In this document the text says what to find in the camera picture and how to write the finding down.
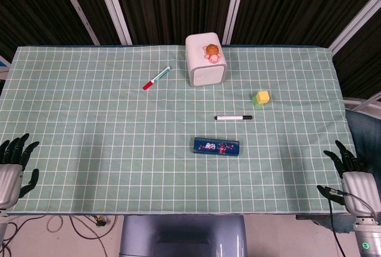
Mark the blue glasses case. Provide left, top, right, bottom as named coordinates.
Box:
left=190, top=137, right=241, bottom=157

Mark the black pleated curtain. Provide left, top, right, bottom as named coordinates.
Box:
left=0, top=0, right=381, bottom=100

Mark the pink turtle toy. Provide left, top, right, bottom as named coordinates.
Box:
left=202, top=43, right=221, bottom=63

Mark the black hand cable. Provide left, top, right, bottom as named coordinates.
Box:
left=323, top=186, right=349, bottom=257

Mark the green checked tablecloth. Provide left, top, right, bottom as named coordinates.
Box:
left=0, top=45, right=371, bottom=215

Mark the yellow cube block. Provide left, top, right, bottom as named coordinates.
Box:
left=257, top=90, right=271, bottom=104

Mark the red capped green marker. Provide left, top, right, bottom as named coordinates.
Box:
left=142, top=65, right=172, bottom=91

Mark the blue white panel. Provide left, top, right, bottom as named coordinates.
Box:
left=0, top=55, right=12, bottom=72

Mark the black capped white marker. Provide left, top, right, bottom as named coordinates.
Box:
left=214, top=115, right=253, bottom=121

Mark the white aluminium frame post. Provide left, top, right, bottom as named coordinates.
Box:
left=221, top=0, right=248, bottom=45
left=93, top=0, right=133, bottom=45
left=54, top=0, right=101, bottom=45
left=330, top=0, right=381, bottom=55

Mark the black floor cable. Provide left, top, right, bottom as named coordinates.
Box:
left=68, top=215, right=120, bottom=240

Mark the white aluminium frame rail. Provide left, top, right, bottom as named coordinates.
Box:
left=342, top=93, right=381, bottom=112

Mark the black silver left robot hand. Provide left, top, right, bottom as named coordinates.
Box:
left=0, top=133, right=40, bottom=210

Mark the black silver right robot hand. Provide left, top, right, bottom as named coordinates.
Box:
left=317, top=140, right=377, bottom=218

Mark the blue grey robot torso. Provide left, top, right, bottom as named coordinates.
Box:
left=118, top=214, right=248, bottom=257

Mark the yellow black floor plug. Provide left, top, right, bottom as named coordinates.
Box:
left=91, top=215, right=108, bottom=227

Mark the white cube box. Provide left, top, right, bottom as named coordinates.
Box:
left=185, top=32, right=229, bottom=87

